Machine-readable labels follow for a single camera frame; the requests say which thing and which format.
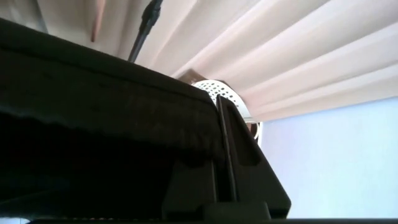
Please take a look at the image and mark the beige curtain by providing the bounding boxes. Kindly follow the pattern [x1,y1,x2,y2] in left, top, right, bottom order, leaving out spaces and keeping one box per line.
[0,0,398,123]

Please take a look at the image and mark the white laundry basket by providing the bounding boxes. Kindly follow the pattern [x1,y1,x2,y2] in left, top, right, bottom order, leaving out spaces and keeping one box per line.
[191,79,264,147]

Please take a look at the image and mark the black clothes rack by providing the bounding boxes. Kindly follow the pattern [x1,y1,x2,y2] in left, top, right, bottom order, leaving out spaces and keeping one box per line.
[127,0,164,63]

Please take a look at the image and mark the black shorts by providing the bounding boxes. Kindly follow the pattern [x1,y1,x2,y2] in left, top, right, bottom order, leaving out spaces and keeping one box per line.
[0,17,226,220]

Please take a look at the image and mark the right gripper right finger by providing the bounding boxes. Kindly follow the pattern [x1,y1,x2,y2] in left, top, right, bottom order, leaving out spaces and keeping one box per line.
[216,95,292,218]

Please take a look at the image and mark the pink clothes hanger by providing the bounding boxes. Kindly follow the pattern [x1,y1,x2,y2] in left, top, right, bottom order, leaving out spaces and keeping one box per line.
[90,0,106,43]

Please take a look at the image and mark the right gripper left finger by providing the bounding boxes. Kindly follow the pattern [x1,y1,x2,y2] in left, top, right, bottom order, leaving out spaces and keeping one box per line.
[161,158,218,218]

